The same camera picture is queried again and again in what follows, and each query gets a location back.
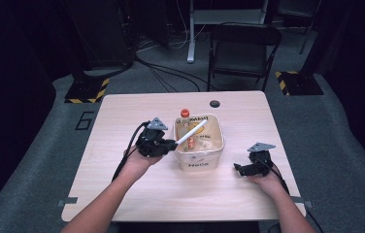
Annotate left hand-held gripper cable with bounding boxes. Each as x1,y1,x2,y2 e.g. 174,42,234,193
111,120,151,183

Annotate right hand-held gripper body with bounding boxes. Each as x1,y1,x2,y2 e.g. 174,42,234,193
247,142,277,178

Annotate clear bottle with red cap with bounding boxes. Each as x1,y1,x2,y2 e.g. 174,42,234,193
180,108,201,151

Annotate black equipment cabinet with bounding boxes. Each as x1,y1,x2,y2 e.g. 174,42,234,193
62,0,138,71

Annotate white bin with yellow face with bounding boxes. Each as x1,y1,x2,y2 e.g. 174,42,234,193
173,113,226,172

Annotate black stand base striped tape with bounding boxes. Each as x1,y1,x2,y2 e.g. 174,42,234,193
274,70,325,97
64,77,111,105

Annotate white desk frame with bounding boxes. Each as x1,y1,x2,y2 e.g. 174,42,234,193
186,0,271,64

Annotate black floor cables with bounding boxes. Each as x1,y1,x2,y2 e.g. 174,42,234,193
134,55,218,93

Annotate white straw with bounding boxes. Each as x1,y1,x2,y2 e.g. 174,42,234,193
175,119,209,146

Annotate grey table bracket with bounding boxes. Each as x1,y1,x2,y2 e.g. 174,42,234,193
56,196,79,208
289,195,315,210

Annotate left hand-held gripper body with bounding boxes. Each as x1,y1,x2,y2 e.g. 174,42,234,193
135,116,169,159

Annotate person's left hand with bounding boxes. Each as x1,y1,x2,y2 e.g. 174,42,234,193
121,146,166,179

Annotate person's right hand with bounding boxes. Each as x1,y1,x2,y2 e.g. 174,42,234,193
247,164,285,198

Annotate black folding chair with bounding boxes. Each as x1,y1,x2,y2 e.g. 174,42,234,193
207,21,283,93

